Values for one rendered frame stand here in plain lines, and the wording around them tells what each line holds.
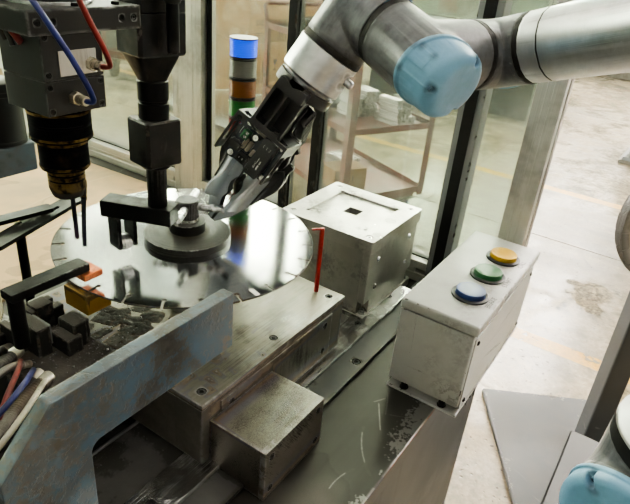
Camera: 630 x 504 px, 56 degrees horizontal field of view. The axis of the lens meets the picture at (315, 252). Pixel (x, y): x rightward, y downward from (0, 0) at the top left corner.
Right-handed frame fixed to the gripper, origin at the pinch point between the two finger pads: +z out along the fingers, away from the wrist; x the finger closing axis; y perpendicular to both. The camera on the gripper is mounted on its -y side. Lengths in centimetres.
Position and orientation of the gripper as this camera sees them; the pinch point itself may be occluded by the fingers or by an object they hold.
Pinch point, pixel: (220, 209)
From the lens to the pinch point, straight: 78.2
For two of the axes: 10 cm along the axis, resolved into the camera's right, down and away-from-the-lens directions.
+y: -2.4, 2.6, -9.4
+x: 7.7, 6.4, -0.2
